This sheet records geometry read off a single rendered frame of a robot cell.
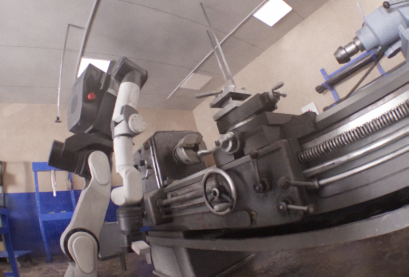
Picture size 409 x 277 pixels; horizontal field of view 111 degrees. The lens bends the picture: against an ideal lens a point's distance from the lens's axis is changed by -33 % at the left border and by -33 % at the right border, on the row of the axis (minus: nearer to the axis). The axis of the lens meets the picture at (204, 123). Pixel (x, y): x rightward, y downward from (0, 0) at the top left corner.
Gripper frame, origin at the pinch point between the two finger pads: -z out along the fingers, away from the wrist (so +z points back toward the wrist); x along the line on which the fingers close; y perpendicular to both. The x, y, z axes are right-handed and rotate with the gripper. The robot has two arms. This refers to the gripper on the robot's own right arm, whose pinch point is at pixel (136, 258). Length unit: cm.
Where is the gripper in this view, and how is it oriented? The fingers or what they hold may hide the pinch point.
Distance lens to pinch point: 78.0
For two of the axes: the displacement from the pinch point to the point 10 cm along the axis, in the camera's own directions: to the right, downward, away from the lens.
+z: -1.7, -9.1, 3.7
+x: 5.9, 2.0, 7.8
